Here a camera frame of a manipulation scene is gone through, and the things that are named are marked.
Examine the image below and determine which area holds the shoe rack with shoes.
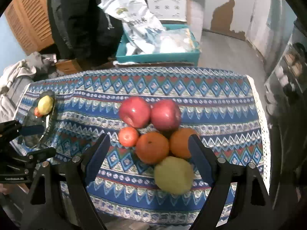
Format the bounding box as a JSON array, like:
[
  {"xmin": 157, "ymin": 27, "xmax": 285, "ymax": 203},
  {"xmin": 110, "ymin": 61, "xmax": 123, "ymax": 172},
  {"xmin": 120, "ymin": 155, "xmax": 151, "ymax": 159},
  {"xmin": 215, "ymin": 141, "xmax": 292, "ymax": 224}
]
[{"xmin": 264, "ymin": 37, "xmax": 306, "ymax": 118}]

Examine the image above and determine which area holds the dark glass plate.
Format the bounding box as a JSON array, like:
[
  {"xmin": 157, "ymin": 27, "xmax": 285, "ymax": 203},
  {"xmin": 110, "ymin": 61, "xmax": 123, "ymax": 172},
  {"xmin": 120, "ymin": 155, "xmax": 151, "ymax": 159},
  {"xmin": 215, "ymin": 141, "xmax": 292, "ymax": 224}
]
[{"xmin": 23, "ymin": 90, "xmax": 57, "ymax": 149}]

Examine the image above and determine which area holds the large yellow-green pear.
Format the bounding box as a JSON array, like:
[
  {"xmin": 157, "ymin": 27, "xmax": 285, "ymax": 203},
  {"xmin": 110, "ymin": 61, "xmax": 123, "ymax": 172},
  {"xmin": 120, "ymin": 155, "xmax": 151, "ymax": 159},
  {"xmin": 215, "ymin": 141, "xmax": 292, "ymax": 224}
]
[{"xmin": 153, "ymin": 156, "xmax": 194, "ymax": 195}]

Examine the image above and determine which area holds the white perforated storage basket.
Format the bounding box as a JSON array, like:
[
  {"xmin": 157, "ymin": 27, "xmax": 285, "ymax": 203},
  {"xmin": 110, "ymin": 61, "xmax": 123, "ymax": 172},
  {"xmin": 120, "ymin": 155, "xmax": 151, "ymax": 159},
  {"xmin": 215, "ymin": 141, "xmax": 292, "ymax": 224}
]
[{"xmin": 147, "ymin": 0, "xmax": 187, "ymax": 22}]

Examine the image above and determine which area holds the white printed rice bag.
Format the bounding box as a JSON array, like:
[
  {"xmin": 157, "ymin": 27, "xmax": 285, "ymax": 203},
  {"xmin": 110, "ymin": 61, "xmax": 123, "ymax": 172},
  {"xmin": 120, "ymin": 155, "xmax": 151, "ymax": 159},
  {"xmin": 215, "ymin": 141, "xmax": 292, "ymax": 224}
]
[{"xmin": 98, "ymin": 0, "xmax": 164, "ymax": 54}]

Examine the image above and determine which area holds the wooden louvred cabinet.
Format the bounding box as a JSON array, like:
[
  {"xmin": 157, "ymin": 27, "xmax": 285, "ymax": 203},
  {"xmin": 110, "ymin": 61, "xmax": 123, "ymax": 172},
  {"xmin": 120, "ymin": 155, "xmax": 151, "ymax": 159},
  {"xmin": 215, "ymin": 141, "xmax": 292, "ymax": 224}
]
[{"xmin": 4, "ymin": 0, "xmax": 54, "ymax": 55}]

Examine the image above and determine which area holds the small orange mandarin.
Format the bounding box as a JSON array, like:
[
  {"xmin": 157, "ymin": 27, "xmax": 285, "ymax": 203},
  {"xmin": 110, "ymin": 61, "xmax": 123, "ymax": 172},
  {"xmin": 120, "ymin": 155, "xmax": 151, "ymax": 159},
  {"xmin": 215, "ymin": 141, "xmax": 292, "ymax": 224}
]
[{"xmin": 34, "ymin": 107, "xmax": 43, "ymax": 118}]

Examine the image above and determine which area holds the person's left hand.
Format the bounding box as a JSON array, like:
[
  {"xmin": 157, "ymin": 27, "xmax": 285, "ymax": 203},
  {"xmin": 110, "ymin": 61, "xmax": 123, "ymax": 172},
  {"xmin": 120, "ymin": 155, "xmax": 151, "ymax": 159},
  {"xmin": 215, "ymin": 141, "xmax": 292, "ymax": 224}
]
[{"xmin": 0, "ymin": 184, "xmax": 16, "ymax": 195}]

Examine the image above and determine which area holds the patterned blue tablecloth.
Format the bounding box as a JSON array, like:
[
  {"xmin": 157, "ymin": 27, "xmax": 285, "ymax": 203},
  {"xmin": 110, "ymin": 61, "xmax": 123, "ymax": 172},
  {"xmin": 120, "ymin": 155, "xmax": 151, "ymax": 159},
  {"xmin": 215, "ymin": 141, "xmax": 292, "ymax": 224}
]
[{"xmin": 15, "ymin": 67, "xmax": 271, "ymax": 225}]

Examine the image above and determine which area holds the small red-orange tomato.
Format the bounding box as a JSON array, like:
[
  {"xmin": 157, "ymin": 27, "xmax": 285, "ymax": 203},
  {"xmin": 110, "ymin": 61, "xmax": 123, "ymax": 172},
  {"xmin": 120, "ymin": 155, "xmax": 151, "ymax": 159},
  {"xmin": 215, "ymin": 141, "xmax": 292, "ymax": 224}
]
[{"xmin": 118, "ymin": 127, "xmax": 139, "ymax": 147}]

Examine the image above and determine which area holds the grey hoodie garment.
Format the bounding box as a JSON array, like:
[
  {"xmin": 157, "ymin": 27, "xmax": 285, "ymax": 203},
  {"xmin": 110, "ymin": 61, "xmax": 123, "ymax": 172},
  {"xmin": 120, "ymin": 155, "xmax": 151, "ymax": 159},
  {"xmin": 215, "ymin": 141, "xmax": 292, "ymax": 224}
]
[{"xmin": 1, "ymin": 52, "xmax": 59, "ymax": 122}]

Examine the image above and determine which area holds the orange right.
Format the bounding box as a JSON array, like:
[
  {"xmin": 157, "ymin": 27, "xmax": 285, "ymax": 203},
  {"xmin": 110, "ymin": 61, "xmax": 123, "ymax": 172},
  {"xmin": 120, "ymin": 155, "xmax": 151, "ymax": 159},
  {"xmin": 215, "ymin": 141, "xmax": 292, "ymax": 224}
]
[{"xmin": 169, "ymin": 128, "xmax": 199, "ymax": 159}]

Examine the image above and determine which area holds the teal cardboard box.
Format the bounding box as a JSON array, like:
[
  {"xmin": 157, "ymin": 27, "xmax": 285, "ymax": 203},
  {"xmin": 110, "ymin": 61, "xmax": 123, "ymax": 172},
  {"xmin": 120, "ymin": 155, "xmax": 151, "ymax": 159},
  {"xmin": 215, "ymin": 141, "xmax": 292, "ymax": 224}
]
[{"xmin": 116, "ymin": 24, "xmax": 200, "ymax": 66}]

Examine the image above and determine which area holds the black hanging garment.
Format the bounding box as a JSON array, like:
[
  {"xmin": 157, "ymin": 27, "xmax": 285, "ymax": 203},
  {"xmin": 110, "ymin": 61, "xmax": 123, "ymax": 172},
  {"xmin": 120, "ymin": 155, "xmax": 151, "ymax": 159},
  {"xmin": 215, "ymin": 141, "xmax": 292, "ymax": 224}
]
[{"xmin": 47, "ymin": 0, "xmax": 123, "ymax": 70}]

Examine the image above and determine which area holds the large orange centre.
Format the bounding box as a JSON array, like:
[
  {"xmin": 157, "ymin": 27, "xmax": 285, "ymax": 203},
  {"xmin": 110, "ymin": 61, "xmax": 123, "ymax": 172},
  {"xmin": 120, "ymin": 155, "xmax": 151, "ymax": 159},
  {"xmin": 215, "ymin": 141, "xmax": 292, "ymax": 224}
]
[{"xmin": 135, "ymin": 132, "xmax": 170, "ymax": 165}]

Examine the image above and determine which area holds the clear plastic bag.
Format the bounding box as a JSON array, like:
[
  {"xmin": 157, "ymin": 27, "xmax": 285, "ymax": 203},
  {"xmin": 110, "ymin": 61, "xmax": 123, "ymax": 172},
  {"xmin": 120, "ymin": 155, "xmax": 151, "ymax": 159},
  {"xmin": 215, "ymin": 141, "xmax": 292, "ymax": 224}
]
[{"xmin": 154, "ymin": 28, "xmax": 197, "ymax": 53}]

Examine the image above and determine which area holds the red apple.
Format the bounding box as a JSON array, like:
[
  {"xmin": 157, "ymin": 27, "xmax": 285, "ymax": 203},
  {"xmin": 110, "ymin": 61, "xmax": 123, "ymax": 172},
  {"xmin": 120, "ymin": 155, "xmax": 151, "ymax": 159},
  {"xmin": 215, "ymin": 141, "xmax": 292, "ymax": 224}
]
[
  {"xmin": 119, "ymin": 97, "xmax": 151, "ymax": 129},
  {"xmin": 151, "ymin": 100, "xmax": 181, "ymax": 131}
]

